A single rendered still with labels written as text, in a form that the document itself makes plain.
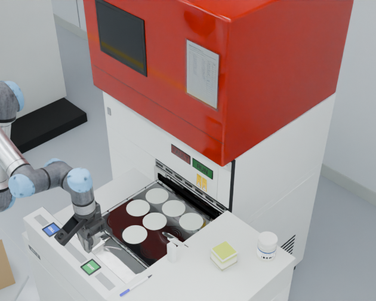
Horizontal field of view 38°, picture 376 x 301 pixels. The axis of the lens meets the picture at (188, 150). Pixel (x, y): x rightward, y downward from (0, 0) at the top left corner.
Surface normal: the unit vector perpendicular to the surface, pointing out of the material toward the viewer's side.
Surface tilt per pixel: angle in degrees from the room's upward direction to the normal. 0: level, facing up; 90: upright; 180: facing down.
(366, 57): 90
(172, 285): 0
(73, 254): 0
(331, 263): 0
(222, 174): 90
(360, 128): 90
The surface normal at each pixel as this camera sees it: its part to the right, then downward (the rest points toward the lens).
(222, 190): -0.72, 0.43
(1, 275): 0.51, 0.54
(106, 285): 0.00, -0.78
